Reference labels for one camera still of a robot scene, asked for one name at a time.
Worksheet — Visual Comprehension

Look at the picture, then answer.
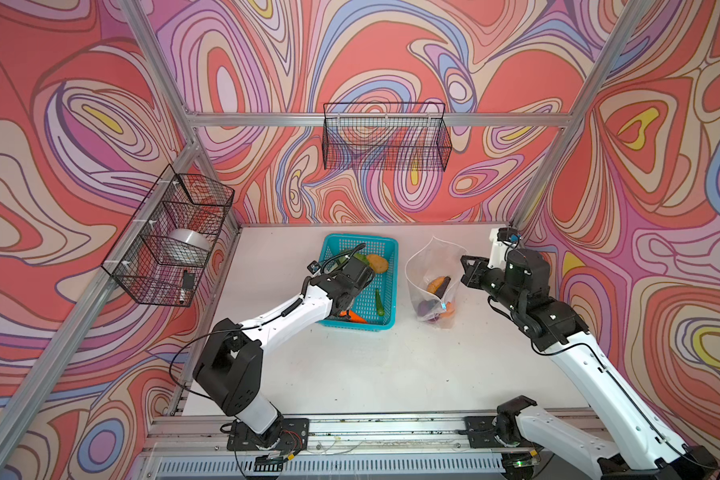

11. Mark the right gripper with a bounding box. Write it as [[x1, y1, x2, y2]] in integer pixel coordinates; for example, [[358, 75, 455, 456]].
[[460, 254, 523, 314]]

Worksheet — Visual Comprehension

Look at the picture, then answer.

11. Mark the orange carrot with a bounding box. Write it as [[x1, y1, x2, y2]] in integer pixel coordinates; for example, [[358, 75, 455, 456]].
[[338, 310, 367, 324]]

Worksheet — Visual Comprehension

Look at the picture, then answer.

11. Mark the green chili pepper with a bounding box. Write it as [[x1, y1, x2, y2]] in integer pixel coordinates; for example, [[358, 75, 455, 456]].
[[375, 289, 386, 317]]

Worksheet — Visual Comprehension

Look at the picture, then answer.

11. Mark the teal plastic basket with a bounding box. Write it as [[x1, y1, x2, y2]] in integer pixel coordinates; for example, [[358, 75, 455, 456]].
[[319, 233, 399, 332]]

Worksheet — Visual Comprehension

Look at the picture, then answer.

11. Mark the brown potato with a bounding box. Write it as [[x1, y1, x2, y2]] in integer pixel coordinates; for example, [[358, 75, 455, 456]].
[[366, 254, 389, 275]]

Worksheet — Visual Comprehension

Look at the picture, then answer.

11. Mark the purple onion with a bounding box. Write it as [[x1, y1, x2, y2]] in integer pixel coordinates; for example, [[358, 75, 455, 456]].
[[416, 300, 440, 320]]

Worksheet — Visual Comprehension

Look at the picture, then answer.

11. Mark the clear zip top bag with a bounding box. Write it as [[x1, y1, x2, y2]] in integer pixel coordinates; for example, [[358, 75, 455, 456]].
[[404, 237, 467, 329]]

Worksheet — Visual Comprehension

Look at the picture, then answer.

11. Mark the orange pumpkin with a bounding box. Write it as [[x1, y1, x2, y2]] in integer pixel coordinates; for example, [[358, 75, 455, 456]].
[[441, 302, 455, 318]]

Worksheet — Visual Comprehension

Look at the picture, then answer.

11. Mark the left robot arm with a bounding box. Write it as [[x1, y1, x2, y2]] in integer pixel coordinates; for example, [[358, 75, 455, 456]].
[[192, 253, 376, 441]]

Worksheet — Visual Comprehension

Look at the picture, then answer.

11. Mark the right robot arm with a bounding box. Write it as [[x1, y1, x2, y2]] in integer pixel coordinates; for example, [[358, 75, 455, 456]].
[[461, 248, 720, 479]]

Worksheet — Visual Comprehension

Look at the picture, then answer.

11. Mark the white roll in basket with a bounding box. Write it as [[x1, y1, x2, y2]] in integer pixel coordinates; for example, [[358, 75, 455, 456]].
[[165, 228, 211, 267]]

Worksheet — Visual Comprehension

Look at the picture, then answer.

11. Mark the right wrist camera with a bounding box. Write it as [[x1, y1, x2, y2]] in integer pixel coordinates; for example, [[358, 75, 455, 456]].
[[489, 226, 521, 269]]

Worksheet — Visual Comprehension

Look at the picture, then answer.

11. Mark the black wire basket back wall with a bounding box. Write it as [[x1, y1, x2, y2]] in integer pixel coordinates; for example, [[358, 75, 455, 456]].
[[322, 100, 452, 172]]

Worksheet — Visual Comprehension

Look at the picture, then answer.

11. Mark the black wire basket wall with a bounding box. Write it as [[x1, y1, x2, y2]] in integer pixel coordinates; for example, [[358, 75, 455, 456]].
[[101, 165, 235, 307], [322, 100, 452, 172]]

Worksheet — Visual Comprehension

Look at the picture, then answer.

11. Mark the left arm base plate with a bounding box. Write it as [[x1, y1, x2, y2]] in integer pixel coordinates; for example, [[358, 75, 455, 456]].
[[220, 417, 310, 453]]

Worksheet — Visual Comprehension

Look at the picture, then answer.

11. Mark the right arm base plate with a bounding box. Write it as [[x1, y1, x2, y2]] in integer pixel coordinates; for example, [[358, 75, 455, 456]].
[[461, 415, 544, 450]]

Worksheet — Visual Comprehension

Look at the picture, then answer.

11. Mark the black wire basket left wall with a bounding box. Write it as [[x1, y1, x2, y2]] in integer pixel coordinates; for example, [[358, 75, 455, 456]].
[[101, 165, 235, 307]]

